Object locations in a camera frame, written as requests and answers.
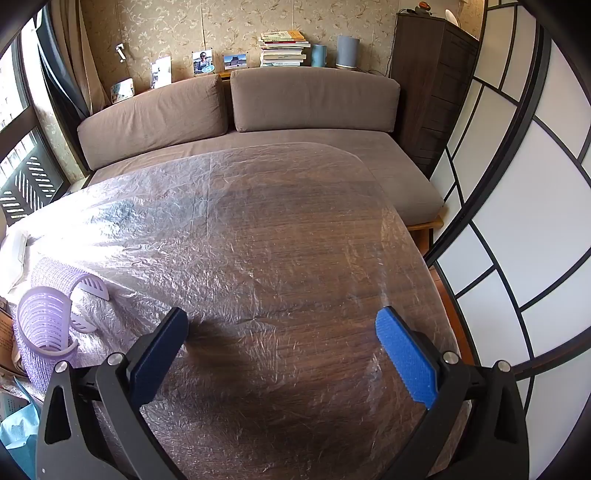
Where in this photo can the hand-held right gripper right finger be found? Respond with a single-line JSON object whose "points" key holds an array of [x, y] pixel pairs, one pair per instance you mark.
{"points": [[406, 355]]}

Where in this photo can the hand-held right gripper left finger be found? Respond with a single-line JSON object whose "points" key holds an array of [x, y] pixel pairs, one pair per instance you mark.
{"points": [[159, 350]]}

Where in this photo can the purple hair roller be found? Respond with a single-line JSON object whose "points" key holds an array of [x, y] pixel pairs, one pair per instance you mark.
{"points": [[41, 318]]}

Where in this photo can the cardboard box with print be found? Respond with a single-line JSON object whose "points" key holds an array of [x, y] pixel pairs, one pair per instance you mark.
{"points": [[7, 332]]}

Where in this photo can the teal plastic bag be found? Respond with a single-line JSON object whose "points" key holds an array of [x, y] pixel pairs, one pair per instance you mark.
{"points": [[16, 424]]}

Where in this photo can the white cloth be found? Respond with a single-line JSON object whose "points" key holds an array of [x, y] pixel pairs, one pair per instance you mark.
{"points": [[14, 258]]}

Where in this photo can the black-framed white sliding screen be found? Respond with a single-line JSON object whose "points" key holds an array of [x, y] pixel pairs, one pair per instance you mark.
{"points": [[531, 207]]}

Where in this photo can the brown sofa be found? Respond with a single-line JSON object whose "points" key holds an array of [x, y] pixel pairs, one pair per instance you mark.
{"points": [[323, 145]]}

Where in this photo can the brown sofa back cushion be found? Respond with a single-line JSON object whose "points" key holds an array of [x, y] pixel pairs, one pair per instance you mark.
{"points": [[314, 99], [152, 120]]}

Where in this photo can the window with patterned railing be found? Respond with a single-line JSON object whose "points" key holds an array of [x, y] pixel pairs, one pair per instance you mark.
{"points": [[23, 152]]}

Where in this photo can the dark wooden cabinet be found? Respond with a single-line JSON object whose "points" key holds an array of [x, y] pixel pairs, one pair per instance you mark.
{"points": [[429, 87]]}

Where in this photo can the beige curtain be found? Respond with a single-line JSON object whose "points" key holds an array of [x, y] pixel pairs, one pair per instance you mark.
{"points": [[76, 60]]}

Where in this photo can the grey-blue cylinder speaker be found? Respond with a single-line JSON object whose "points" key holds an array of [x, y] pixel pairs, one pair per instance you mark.
{"points": [[348, 51]]}

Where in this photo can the small blue cylinder container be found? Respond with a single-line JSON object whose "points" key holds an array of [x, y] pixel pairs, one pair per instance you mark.
{"points": [[319, 56]]}

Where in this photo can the stack of books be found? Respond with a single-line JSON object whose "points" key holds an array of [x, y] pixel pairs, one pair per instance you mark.
{"points": [[282, 48]]}

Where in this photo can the white oval ornament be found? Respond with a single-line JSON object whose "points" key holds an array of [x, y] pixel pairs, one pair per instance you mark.
{"points": [[453, 18]]}

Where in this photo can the orange and dark ornament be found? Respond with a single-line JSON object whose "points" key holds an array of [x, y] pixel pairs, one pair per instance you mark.
{"points": [[422, 8]]}

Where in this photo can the rounded photo frame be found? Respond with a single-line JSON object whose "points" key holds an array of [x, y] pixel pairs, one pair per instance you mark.
{"points": [[122, 90]]}

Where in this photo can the tall standing photo frame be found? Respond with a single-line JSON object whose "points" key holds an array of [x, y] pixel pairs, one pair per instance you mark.
{"points": [[160, 73]]}

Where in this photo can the portrait photo frame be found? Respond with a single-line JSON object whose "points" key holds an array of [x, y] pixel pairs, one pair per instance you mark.
{"points": [[203, 62]]}

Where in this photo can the building photo frame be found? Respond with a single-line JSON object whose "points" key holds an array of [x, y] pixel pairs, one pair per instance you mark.
{"points": [[235, 61]]}

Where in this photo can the white wall hook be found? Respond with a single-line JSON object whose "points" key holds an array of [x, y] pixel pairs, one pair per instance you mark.
{"points": [[121, 50]]}

